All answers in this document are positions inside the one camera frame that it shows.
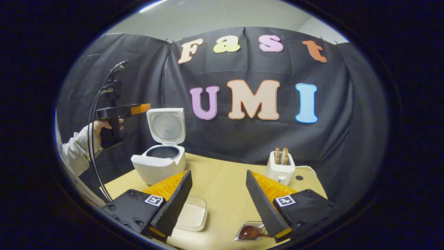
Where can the clear chopstick holder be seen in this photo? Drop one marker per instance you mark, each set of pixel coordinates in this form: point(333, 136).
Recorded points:
point(258, 225)

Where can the toast slice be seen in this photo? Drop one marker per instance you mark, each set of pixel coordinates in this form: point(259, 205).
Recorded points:
point(285, 156)
point(277, 156)

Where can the white rice cooker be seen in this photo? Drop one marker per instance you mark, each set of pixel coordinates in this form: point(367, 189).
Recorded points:
point(156, 170)

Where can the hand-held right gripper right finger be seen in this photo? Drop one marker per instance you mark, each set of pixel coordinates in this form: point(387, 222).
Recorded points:
point(263, 208)

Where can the clear square glass dish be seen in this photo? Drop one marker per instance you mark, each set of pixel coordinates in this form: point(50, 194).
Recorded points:
point(205, 208)

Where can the brown wooden spoon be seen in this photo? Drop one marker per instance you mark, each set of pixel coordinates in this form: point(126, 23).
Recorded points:
point(248, 232)

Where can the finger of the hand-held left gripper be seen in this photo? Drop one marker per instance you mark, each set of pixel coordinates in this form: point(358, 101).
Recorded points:
point(118, 111)

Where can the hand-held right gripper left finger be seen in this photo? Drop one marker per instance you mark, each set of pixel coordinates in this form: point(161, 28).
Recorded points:
point(173, 208)

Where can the white toaster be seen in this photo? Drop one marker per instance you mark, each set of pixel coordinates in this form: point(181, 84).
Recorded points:
point(279, 170)

